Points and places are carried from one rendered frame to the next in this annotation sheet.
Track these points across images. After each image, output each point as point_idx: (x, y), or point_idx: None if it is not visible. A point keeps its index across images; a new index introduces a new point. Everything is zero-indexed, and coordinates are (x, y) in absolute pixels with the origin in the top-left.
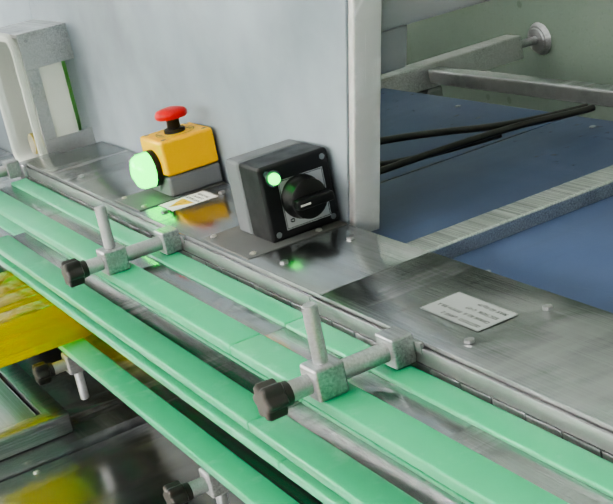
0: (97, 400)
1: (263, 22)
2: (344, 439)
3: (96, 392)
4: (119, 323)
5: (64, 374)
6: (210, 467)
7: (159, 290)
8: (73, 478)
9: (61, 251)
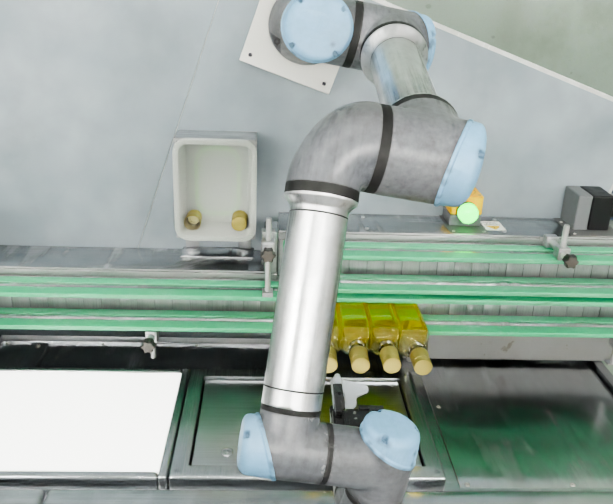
0: (372, 368)
1: (567, 131)
2: None
3: (348, 368)
4: (534, 290)
5: None
6: None
7: (611, 258)
8: (461, 398)
9: (365, 278)
